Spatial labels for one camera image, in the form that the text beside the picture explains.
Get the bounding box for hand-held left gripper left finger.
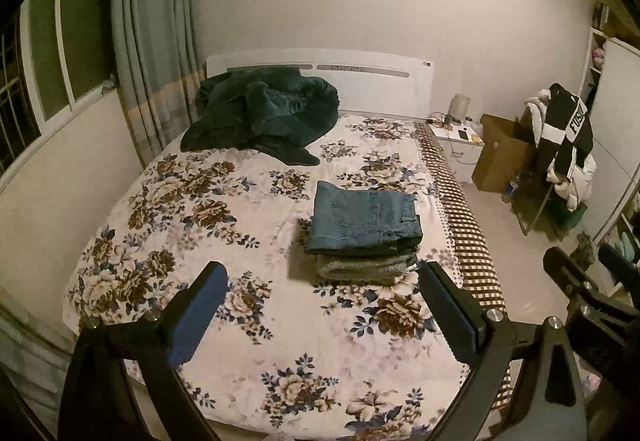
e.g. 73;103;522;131
59;261;231;441

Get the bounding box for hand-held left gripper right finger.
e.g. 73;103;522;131
417;261;587;441

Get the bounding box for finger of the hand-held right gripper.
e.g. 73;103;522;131
543;247;601;302
600;243;640;279

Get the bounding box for blue jeans pants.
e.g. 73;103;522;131
306;180;424;256

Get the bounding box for grey folded pants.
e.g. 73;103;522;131
315;251;420;286

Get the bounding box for teal folded cloth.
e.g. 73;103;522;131
612;231;640;262

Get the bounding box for green storage box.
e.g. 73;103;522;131
562;201;588;229

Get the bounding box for floral blanket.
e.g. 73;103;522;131
62;114;506;441

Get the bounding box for brown checkered sheet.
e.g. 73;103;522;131
415;121;513;402

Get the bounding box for large cardboard box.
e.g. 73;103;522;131
471;114;538;194

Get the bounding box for white wardrobe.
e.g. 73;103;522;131
577;28;640;297

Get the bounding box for black and white jacket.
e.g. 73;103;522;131
532;82;595;182

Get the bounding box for white nightstand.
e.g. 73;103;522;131
426;118;486;184

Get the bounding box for beige cylindrical lamp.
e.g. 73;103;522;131
447;92;471;127

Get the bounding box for dark green blanket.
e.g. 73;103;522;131
180;67;340;167

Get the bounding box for white headboard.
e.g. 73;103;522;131
205;48;435;117

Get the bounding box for grey green curtain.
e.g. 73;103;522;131
110;0;208;157

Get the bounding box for metal frame chair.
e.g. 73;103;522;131
515;171;576;237

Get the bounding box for window with white frame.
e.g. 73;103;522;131
0;0;121;172

